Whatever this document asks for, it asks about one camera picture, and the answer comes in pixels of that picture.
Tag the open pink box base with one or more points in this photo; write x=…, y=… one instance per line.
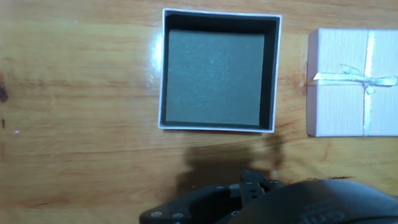
x=214, y=77

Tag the pink box lid with ribbon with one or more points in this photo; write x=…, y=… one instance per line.
x=339, y=102

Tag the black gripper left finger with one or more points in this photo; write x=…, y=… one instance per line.
x=199, y=205

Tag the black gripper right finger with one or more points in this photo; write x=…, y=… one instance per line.
x=255, y=180

